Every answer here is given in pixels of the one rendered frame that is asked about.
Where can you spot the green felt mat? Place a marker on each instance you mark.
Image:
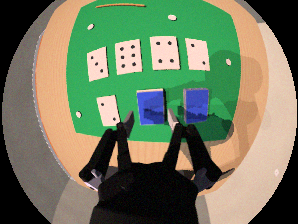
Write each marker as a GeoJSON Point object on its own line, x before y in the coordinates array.
{"type": "Point", "coordinates": [195, 19]}

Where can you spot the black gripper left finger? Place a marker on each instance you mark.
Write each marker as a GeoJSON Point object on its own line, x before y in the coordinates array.
{"type": "Point", "coordinates": [94, 172]}

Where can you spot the blue card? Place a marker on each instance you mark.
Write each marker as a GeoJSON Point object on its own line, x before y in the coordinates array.
{"type": "Point", "coordinates": [196, 105]}
{"type": "Point", "coordinates": [151, 107]}

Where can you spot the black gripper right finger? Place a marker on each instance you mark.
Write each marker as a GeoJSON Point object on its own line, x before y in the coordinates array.
{"type": "Point", "coordinates": [206, 171]}

